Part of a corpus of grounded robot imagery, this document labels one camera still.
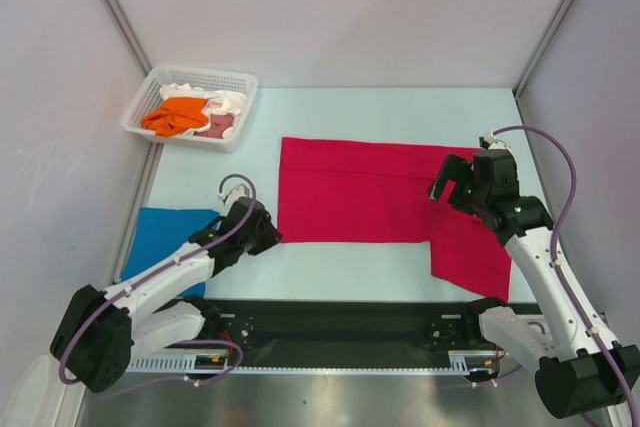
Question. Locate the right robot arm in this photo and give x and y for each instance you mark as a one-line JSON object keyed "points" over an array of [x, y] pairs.
{"points": [[579, 364]]}

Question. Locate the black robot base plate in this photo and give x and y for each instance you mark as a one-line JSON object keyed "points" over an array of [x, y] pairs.
{"points": [[264, 326]]}

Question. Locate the white t shirt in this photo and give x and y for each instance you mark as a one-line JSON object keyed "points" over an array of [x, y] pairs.
{"points": [[219, 102]]}

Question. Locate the folded blue t shirt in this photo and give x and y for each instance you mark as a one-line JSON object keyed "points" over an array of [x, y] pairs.
{"points": [[159, 233]]}

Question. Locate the red t shirt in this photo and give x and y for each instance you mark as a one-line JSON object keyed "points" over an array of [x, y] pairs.
{"points": [[356, 192]]}

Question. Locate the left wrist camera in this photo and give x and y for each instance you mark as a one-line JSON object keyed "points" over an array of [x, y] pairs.
{"points": [[236, 193]]}

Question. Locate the maroon t shirt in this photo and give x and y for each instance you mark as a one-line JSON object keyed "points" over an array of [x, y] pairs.
{"points": [[219, 124]]}

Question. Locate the aluminium frame post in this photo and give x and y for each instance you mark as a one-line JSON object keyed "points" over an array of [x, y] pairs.
{"points": [[552, 28], [130, 38]]}

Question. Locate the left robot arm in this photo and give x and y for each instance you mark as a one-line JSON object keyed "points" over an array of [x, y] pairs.
{"points": [[103, 331]]}

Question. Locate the left aluminium frame post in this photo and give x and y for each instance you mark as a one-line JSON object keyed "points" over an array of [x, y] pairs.
{"points": [[130, 38]]}

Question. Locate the white slotted cable duct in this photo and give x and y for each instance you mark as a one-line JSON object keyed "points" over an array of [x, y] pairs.
{"points": [[454, 362]]}

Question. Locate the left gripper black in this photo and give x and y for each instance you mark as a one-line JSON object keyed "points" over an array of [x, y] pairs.
{"points": [[271, 235]]}

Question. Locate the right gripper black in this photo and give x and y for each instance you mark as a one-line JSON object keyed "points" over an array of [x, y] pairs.
{"points": [[451, 168]]}

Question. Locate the white plastic basket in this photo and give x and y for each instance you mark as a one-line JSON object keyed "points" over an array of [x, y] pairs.
{"points": [[148, 99]]}

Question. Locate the right aluminium frame post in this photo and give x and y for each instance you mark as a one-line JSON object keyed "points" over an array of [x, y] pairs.
{"points": [[552, 28]]}

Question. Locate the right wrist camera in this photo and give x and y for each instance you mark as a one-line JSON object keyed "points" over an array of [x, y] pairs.
{"points": [[489, 141]]}

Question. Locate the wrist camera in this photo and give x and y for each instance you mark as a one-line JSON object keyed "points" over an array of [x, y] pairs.
{"points": [[489, 141], [236, 193]]}

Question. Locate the orange t shirt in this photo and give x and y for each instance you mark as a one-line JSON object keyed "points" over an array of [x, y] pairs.
{"points": [[177, 116]]}

